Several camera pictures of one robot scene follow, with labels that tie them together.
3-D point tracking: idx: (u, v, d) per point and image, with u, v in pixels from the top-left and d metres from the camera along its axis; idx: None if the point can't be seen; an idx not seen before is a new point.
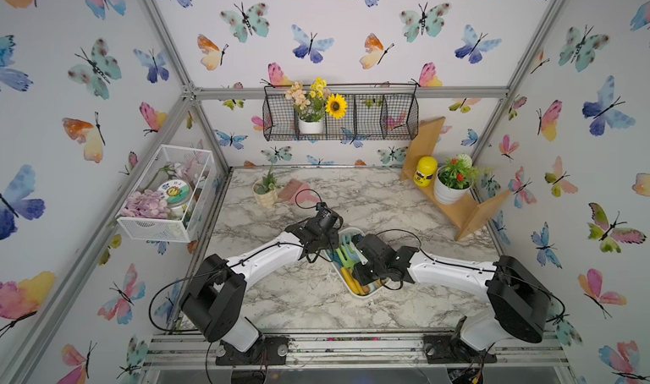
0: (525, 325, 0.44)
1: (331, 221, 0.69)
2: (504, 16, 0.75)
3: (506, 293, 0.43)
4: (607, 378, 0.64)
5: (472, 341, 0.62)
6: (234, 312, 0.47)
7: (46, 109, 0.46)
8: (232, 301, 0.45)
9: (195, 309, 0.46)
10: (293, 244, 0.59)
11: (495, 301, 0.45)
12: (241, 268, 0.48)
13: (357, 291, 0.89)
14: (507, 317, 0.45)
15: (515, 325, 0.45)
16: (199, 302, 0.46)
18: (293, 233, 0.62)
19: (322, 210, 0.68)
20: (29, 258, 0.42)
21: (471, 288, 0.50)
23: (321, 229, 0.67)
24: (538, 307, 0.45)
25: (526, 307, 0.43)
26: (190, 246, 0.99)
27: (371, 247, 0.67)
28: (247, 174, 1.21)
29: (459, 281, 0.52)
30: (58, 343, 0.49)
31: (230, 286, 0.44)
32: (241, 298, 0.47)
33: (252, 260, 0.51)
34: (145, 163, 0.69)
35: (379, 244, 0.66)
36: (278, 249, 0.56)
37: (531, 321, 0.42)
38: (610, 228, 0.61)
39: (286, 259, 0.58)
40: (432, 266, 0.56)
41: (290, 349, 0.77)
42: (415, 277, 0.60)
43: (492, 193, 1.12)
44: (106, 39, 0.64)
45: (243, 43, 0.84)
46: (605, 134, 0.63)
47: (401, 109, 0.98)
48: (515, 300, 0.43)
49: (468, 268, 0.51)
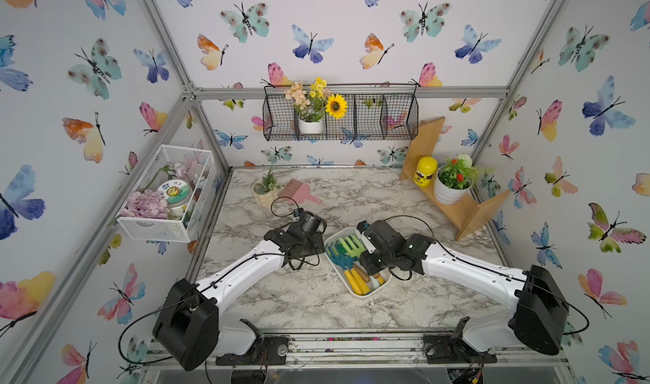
0: (543, 339, 0.43)
1: (314, 224, 0.67)
2: (504, 16, 0.75)
3: (537, 305, 0.41)
4: (607, 378, 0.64)
5: (476, 342, 0.62)
6: (212, 335, 0.45)
7: (46, 109, 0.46)
8: (206, 328, 0.43)
9: (171, 339, 0.43)
10: (272, 255, 0.55)
11: (522, 311, 0.44)
12: (213, 291, 0.45)
13: (358, 291, 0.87)
14: (529, 328, 0.44)
15: (531, 336, 0.44)
16: (173, 331, 0.44)
18: (272, 242, 0.58)
19: (303, 215, 0.65)
20: (29, 258, 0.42)
21: (496, 294, 0.47)
23: (303, 233, 0.64)
24: (561, 322, 0.42)
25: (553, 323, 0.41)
26: (190, 246, 0.99)
27: (380, 234, 0.63)
28: (247, 174, 1.21)
29: (483, 284, 0.48)
30: (58, 343, 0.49)
31: (201, 314, 0.41)
32: (217, 322, 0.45)
33: (225, 281, 0.47)
34: (145, 163, 0.69)
35: (388, 233, 0.61)
36: (256, 262, 0.52)
37: (553, 337, 0.41)
38: (610, 228, 0.61)
39: (267, 269, 0.55)
40: (450, 263, 0.52)
41: (291, 349, 0.77)
42: (430, 270, 0.56)
43: (492, 193, 1.12)
44: (106, 39, 0.64)
45: (243, 43, 0.84)
46: (605, 134, 0.63)
47: (401, 109, 0.98)
48: (544, 315, 0.40)
49: (495, 273, 0.47)
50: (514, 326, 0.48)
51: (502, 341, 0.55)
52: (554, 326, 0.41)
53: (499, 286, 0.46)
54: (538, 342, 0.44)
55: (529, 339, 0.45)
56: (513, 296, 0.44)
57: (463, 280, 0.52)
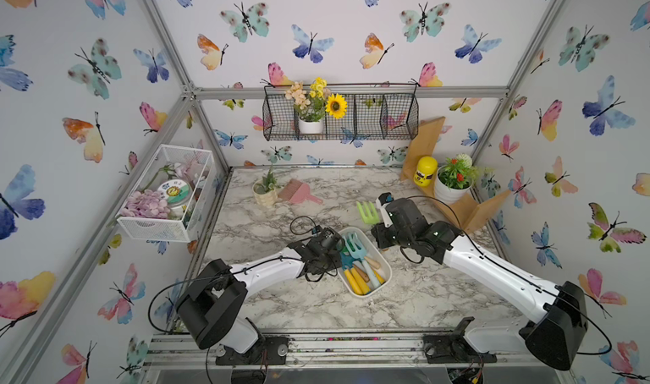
0: (557, 354, 0.42)
1: (333, 241, 0.70)
2: (504, 16, 0.75)
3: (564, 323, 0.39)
4: (606, 377, 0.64)
5: (476, 342, 0.62)
6: (230, 321, 0.47)
7: (46, 109, 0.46)
8: (229, 311, 0.45)
9: (191, 313, 0.45)
10: (294, 260, 0.59)
11: (546, 323, 0.42)
12: (243, 276, 0.49)
13: (358, 290, 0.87)
14: (545, 339, 0.42)
15: (544, 347, 0.43)
16: (195, 305, 0.46)
18: (295, 251, 0.62)
19: (324, 230, 0.69)
20: (28, 258, 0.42)
21: (520, 302, 0.45)
23: (321, 249, 0.68)
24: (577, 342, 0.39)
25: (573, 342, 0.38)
26: (190, 246, 0.99)
27: (408, 216, 0.59)
28: (247, 174, 1.21)
29: (510, 289, 0.46)
30: (58, 343, 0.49)
31: (231, 293, 0.44)
32: (239, 309, 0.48)
33: (254, 271, 0.51)
34: (145, 163, 0.69)
35: (415, 215, 0.57)
36: (280, 263, 0.57)
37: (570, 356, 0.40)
38: (610, 228, 0.61)
39: (286, 275, 0.58)
40: (480, 261, 0.49)
41: (291, 349, 0.77)
42: (452, 262, 0.53)
43: (492, 192, 1.12)
44: (106, 39, 0.64)
45: (243, 43, 0.84)
46: (605, 134, 0.63)
47: (401, 109, 0.98)
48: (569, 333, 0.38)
49: (525, 282, 0.44)
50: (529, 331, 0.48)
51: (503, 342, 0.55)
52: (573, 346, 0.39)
53: (527, 295, 0.43)
54: (549, 355, 0.44)
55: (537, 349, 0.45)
56: (540, 308, 0.42)
57: (487, 281, 0.49)
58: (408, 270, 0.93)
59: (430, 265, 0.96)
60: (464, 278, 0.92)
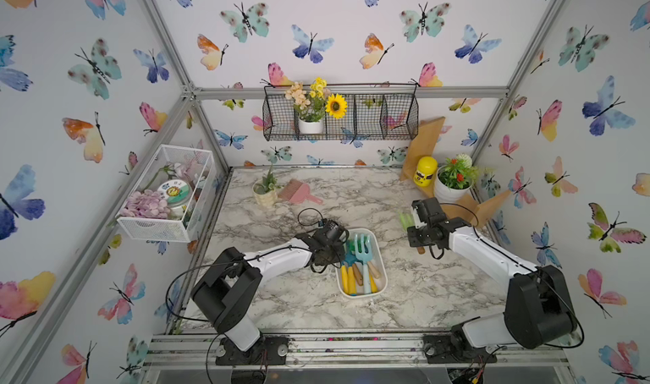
0: (525, 326, 0.45)
1: (337, 233, 0.72)
2: (504, 16, 0.75)
3: (530, 292, 0.42)
4: (606, 377, 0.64)
5: (471, 332, 0.64)
6: (244, 306, 0.48)
7: (46, 109, 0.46)
8: (245, 295, 0.47)
9: (207, 299, 0.47)
10: (303, 249, 0.62)
11: (512, 292, 0.48)
12: (256, 263, 0.50)
13: (345, 288, 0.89)
14: (516, 311, 0.46)
15: (517, 321, 0.46)
16: (211, 292, 0.48)
18: (302, 240, 0.65)
19: (327, 223, 0.71)
20: (28, 258, 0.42)
21: (500, 276, 0.51)
23: (327, 239, 0.70)
24: (555, 327, 0.43)
25: (540, 315, 0.42)
26: (190, 246, 0.99)
27: (427, 206, 0.71)
28: (247, 174, 1.21)
29: (492, 266, 0.52)
30: (58, 344, 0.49)
31: (246, 279, 0.46)
32: (253, 293, 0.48)
33: (267, 258, 0.53)
34: (145, 163, 0.69)
35: (436, 207, 0.69)
36: (289, 252, 0.58)
37: (536, 328, 0.43)
38: (610, 228, 0.61)
39: (295, 265, 0.61)
40: (474, 241, 0.56)
41: (290, 349, 0.77)
42: (454, 244, 0.62)
43: (492, 193, 1.12)
44: (106, 39, 0.64)
45: (243, 43, 0.84)
46: (605, 134, 0.63)
47: (401, 109, 0.98)
48: (534, 303, 0.42)
49: (504, 255, 0.51)
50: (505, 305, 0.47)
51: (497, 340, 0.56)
52: (543, 322, 0.42)
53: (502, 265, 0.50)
54: (522, 331, 0.46)
55: (514, 326, 0.47)
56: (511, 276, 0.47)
57: (478, 261, 0.56)
58: (408, 270, 0.93)
59: (430, 265, 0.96)
60: (464, 278, 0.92)
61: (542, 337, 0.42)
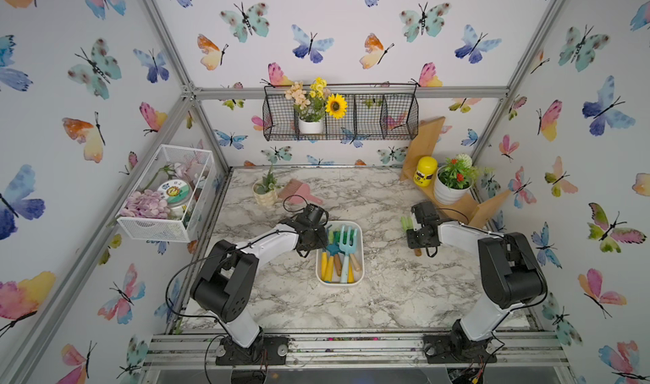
0: (496, 285, 0.50)
1: (318, 215, 0.76)
2: (504, 17, 0.76)
3: (493, 247, 0.50)
4: (607, 378, 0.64)
5: (469, 327, 0.65)
6: (247, 291, 0.50)
7: (46, 109, 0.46)
8: (245, 280, 0.48)
9: (209, 294, 0.47)
10: (290, 231, 0.64)
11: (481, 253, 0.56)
12: (250, 250, 0.52)
13: (322, 274, 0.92)
14: (487, 272, 0.52)
15: (490, 282, 0.52)
16: (212, 287, 0.48)
18: (288, 224, 0.67)
19: (308, 205, 0.75)
20: (28, 258, 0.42)
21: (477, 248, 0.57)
23: (310, 222, 0.74)
24: (521, 284, 0.48)
25: (505, 268, 0.48)
26: (190, 246, 0.99)
27: (422, 208, 0.81)
28: (247, 174, 1.21)
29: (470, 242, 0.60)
30: (58, 343, 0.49)
31: (244, 265, 0.47)
32: (254, 277, 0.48)
33: (258, 244, 0.55)
34: (145, 163, 0.69)
35: (431, 208, 0.79)
36: (278, 235, 0.60)
37: (502, 283, 0.48)
38: (610, 228, 0.61)
39: (286, 246, 0.63)
40: (456, 225, 0.66)
41: (290, 349, 0.77)
42: (443, 234, 0.70)
43: (492, 193, 1.12)
44: (106, 39, 0.64)
45: (243, 43, 0.84)
46: (605, 134, 0.63)
47: (401, 109, 0.98)
48: (498, 259, 0.49)
49: (479, 230, 0.59)
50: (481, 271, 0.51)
51: (489, 326, 0.58)
52: (509, 277, 0.48)
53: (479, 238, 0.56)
54: (494, 290, 0.51)
55: (490, 292, 0.52)
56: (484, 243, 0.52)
57: (463, 244, 0.63)
58: (408, 270, 0.93)
59: (430, 265, 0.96)
60: (464, 278, 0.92)
61: (510, 292, 0.47)
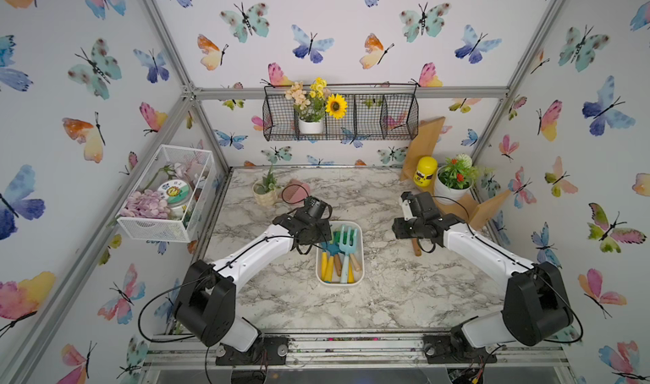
0: (524, 324, 0.45)
1: (320, 209, 0.69)
2: (505, 16, 0.75)
3: (527, 288, 0.42)
4: (607, 378, 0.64)
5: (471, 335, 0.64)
6: (229, 314, 0.47)
7: (46, 109, 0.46)
8: (223, 305, 0.44)
9: (188, 320, 0.45)
10: (282, 236, 0.57)
11: (509, 289, 0.48)
12: (228, 271, 0.47)
13: (322, 275, 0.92)
14: (515, 309, 0.46)
15: (515, 318, 0.46)
16: (190, 312, 0.45)
18: (281, 227, 0.60)
19: (309, 200, 0.67)
20: (28, 258, 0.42)
21: (496, 274, 0.51)
23: (310, 217, 0.66)
24: (553, 325, 0.43)
25: (538, 310, 0.42)
26: (190, 246, 0.99)
27: (420, 202, 0.71)
28: (247, 174, 1.21)
29: (488, 264, 0.52)
30: (58, 343, 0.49)
31: (220, 291, 0.43)
32: (234, 299, 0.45)
33: (239, 261, 0.49)
34: (145, 163, 0.69)
35: (429, 203, 0.68)
36: (266, 245, 0.54)
37: (534, 327, 0.43)
38: (610, 228, 0.61)
39: (277, 252, 0.57)
40: (470, 240, 0.56)
41: (291, 349, 0.77)
42: (448, 243, 0.62)
43: (492, 193, 1.12)
44: (106, 39, 0.64)
45: (244, 43, 0.84)
46: (605, 134, 0.63)
47: (401, 109, 0.98)
48: (532, 301, 0.42)
49: (501, 254, 0.50)
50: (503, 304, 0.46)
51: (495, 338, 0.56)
52: (542, 318, 0.42)
53: (501, 266, 0.49)
54: (519, 327, 0.46)
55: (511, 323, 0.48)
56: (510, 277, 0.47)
57: (476, 260, 0.55)
58: (408, 270, 0.93)
59: (430, 265, 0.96)
60: (464, 278, 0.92)
61: (540, 333, 0.42)
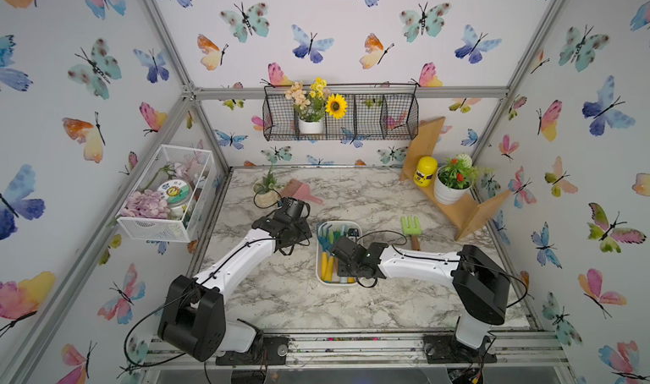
0: (487, 309, 0.46)
1: (298, 208, 0.69)
2: (505, 17, 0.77)
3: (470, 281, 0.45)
4: (606, 378, 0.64)
5: (468, 340, 0.62)
6: (219, 325, 0.46)
7: (46, 109, 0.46)
8: (212, 317, 0.43)
9: (178, 337, 0.43)
10: (263, 239, 0.57)
11: (459, 290, 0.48)
12: (213, 282, 0.46)
13: (322, 274, 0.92)
14: (474, 305, 0.47)
15: (479, 311, 0.48)
16: (179, 328, 0.44)
18: (261, 230, 0.59)
19: (287, 201, 0.67)
20: (29, 258, 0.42)
21: (439, 278, 0.51)
23: (289, 218, 0.66)
24: (502, 293, 0.47)
25: (487, 292, 0.45)
26: (190, 246, 0.99)
27: (341, 249, 0.68)
28: (247, 174, 1.21)
29: (428, 273, 0.52)
30: (58, 343, 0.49)
31: (207, 302, 0.42)
32: (223, 309, 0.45)
33: (223, 270, 0.48)
34: (145, 163, 0.69)
35: (349, 244, 0.66)
36: (250, 249, 0.54)
37: (495, 307, 0.44)
38: (610, 228, 0.61)
39: (261, 255, 0.57)
40: (404, 264, 0.56)
41: (290, 349, 0.77)
42: (388, 273, 0.60)
43: (492, 193, 1.12)
44: (106, 39, 0.64)
45: (243, 43, 0.84)
46: (605, 134, 0.63)
47: (401, 109, 0.98)
48: (479, 288, 0.44)
49: (433, 260, 0.52)
50: (464, 307, 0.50)
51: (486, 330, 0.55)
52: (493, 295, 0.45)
53: (438, 271, 0.50)
54: (483, 313, 0.47)
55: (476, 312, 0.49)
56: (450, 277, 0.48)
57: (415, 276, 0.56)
58: None
59: None
60: None
61: (499, 308, 0.44)
